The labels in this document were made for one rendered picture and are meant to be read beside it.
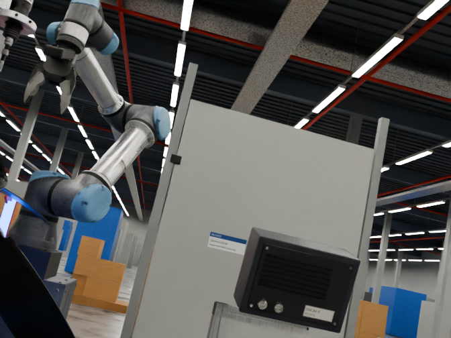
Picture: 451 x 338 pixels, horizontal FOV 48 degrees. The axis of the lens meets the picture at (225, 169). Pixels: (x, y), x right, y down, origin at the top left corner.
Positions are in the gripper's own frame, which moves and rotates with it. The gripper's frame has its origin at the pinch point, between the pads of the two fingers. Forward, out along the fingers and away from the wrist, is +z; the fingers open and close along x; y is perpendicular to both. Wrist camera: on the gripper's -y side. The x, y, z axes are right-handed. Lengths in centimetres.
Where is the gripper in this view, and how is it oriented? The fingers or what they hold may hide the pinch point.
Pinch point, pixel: (43, 104)
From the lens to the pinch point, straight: 140.1
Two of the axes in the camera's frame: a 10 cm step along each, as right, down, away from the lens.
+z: -2.4, 9.2, -3.1
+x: -9.5, -2.8, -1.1
